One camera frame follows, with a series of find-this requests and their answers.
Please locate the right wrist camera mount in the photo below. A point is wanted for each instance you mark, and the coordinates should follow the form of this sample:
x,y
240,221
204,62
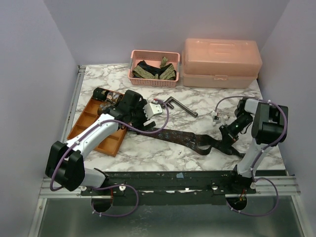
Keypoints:
x,y
219,118

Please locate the pink plastic basket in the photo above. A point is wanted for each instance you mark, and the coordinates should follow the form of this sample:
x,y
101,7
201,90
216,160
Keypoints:
x,y
154,68

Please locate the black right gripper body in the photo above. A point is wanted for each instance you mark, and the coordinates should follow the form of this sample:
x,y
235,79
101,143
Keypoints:
x,y
226,133

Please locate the dark brown blue floral tie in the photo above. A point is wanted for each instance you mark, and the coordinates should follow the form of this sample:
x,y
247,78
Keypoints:
x,y
200,143

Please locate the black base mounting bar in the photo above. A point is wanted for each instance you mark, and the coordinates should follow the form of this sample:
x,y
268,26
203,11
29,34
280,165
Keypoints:
x,y
171,188

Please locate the dark green rolled tie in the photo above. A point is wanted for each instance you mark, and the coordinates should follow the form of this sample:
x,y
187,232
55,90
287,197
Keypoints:
x,y
100,94

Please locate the olive green patterned tie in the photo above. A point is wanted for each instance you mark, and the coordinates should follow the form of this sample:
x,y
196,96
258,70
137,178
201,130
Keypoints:
x,y
153,72

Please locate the dark metal crank handle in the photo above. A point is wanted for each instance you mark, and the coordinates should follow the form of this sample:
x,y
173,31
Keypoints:
x,y
171,99

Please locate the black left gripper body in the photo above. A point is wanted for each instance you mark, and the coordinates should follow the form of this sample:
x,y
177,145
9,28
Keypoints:
x,y
138,118

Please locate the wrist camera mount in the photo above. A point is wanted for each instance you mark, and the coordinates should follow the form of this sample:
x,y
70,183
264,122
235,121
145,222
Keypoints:
x,y
153,109
219,118

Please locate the orange wooden divided tray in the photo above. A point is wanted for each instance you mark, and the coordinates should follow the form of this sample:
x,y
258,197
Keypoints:
x,y
93,132

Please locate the gold floral rolled tie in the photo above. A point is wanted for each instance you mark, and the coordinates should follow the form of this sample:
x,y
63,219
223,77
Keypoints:
x,y
104,108

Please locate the pink plastic storage box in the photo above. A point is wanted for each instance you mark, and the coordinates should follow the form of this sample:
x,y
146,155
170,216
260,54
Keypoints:
x,y
220,63

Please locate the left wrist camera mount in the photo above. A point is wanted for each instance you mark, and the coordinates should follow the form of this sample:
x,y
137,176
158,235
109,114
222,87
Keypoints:
x,y
153,109

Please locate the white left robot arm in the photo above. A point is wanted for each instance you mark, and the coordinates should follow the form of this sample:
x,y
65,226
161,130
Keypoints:
x,y
65,163

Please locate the grey floral rolled tie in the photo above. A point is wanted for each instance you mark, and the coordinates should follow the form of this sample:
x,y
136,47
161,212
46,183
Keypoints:
x,y
113,97

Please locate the black tie in basket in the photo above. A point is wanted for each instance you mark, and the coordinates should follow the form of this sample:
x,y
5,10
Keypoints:
x,y
148,66

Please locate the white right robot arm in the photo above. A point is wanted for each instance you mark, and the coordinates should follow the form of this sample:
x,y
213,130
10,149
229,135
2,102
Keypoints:
x,y
269,127

